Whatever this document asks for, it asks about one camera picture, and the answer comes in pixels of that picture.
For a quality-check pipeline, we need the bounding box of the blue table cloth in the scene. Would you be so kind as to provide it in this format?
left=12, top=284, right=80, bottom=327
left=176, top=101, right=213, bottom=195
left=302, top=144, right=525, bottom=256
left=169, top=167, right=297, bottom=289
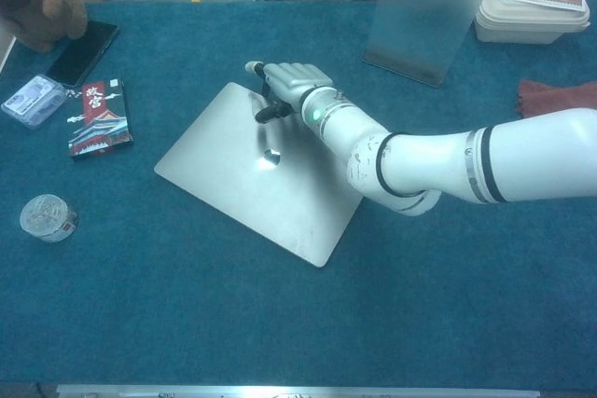
left=0, top=0, right=597, bottom=392

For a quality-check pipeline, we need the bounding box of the black smartphone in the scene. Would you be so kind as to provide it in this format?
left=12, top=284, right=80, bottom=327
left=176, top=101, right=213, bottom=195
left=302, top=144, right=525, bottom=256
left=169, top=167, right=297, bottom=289
left=45, top=21, right=120, bottom=88

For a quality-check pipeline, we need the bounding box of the aluminium rail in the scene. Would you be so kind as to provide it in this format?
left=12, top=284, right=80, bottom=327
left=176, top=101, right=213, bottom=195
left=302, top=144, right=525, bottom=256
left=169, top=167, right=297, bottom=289
left=55, top=383, right=542, bottom=398

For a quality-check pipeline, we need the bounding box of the frosted acrylic sign stand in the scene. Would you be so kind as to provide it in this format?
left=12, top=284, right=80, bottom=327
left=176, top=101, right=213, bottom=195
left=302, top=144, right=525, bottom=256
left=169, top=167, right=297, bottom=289
left=362, top=0, right=504, bottom=89

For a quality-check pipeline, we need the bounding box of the clear plastic case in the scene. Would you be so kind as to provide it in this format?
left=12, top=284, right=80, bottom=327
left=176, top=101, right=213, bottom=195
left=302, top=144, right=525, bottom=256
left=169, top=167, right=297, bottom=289
left=0, top=74, right=66, bottom=130

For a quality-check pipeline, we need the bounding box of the silver laptop with apple logo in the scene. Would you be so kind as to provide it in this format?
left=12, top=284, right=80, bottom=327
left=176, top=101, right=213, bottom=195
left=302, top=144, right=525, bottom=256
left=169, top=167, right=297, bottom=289
left=153, top=81, right=363, bottom=269

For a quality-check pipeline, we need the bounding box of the clear round jar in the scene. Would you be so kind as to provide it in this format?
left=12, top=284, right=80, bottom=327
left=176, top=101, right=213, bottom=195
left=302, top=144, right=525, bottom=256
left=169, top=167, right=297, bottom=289
left=19, top=192, right=79, bottom=244

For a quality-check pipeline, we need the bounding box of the red cloth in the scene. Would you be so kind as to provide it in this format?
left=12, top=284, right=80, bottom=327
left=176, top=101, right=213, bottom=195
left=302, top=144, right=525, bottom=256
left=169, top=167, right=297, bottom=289
left=515, top=78, right=597, bottom=120

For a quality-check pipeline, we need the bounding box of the dark box with palace print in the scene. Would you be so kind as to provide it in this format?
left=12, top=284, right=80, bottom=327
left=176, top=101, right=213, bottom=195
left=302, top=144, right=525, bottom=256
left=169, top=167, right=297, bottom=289
left=67, top=76, right=135, bottom=161

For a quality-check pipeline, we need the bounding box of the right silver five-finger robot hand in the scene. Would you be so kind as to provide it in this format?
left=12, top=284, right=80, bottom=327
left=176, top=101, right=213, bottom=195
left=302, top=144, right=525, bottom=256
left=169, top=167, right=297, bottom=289
left=244, top=61, right=335, bottom=124

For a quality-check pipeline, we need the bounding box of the beige takeout container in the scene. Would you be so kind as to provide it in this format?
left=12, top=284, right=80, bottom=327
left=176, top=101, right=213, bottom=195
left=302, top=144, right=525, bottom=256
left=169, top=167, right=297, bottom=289
left=474, top=0, right=591, bottom=45

